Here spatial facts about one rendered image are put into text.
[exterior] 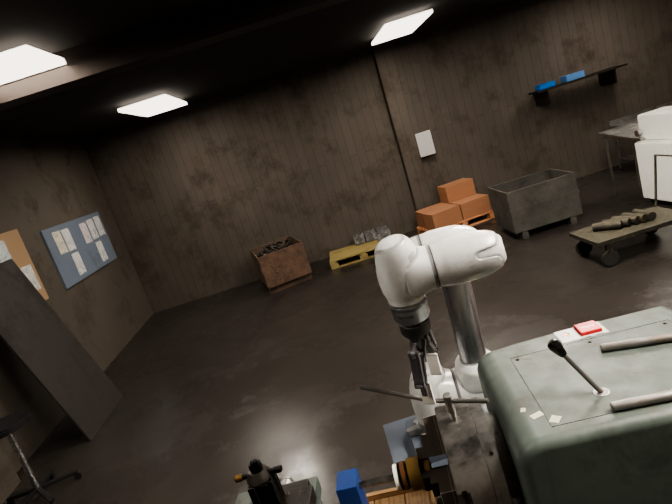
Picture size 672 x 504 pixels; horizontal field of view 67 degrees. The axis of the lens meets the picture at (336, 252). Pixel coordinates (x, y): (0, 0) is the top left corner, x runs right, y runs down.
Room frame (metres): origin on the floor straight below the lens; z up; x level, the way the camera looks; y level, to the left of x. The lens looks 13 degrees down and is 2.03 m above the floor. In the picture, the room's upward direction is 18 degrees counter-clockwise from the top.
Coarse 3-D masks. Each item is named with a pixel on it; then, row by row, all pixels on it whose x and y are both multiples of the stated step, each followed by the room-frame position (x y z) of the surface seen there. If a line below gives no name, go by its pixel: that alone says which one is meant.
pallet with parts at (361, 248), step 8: (360, 232) 8.37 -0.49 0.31; (368, 232) 8.26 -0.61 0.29; (376, 232) 8.31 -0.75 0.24; (384, 232) 7.98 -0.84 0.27; (360, 240) 8.26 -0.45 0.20; (368, 240) 8.28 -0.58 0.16; (376, 240) 8.21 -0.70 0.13; (344, 248) 8.36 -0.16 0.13; (352, 248) 8.18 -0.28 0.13; (360, 248) 8.01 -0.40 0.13; (368, 248) 7.84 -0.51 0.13; (336, 256) 7.98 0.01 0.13; (344, 256) 7.82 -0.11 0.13; (352, 256) 7.75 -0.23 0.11; (360, 256) 7.74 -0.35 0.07; (368, 256) 7.80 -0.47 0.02; (336, 264) 7.76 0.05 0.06; (344, 264) 7.77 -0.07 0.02
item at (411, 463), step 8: (416, 456) 1.23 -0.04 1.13; (400, 464) 1.23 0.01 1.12; (408, 464) 1.22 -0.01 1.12; (416, 464) 1.21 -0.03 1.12; (424, 464) 1.21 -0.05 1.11; (400, 472) 1.21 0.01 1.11; (408, 472) 1.20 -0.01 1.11; (416, 472) 1.20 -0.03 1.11; (400, 480) 1.20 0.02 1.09; (408, 480) 1.20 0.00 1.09; (416, 480) 1.19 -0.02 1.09; (408, 488) 1.20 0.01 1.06; (416, 488) 1.19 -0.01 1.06; (424, 488) 1.19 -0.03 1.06
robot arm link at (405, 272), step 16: (384, 240) 1.11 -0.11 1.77; (400, 240) 1.08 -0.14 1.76; (384, 256) 1.07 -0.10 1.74; (400, 256) 1.06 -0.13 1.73; (416, 256) 1.08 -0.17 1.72; (384, 272) 1.08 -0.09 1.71; (400, 272) 1.06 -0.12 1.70; (416, 272) 1.06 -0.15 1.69; (432, 272) 1.06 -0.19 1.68; (384, 288) 1.09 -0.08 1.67; (400, 288) 1.07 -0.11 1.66; (416, 288) 1.07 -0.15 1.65; (432, 288) 1.08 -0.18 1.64; (400, 304) 1.09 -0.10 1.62
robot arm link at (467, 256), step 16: (448, 240) 1.09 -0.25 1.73; (464, 240) 1.07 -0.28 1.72; (480, 240) 1.06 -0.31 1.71; (496, 240) 1.06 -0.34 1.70; (432, 256) 1.07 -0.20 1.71; (448, 256) 1.06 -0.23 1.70; (464, 256) 1.05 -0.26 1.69; (480, 256) 1.05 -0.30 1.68; (496, 256) 1.05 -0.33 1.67; (448, 272) 1.05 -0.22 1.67; (464, 272) 1.05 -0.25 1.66; (480, 272) 1.05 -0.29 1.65
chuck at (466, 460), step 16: (448, 416) 1.20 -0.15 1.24; (464, 416) 1.18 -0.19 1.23; (448, 432) 1.15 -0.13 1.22; (464, 432) 1.14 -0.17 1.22; (448, 448) 1.12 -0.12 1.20; (464, 448) 1.11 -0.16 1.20; (480, 448) 1.10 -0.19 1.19; (464, 464) 1.08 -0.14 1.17; (480, 464) 1.08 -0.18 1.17; (464, 480) 1.07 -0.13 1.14; (480, 480) 1.06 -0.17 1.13; (480, 496) 1.05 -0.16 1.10
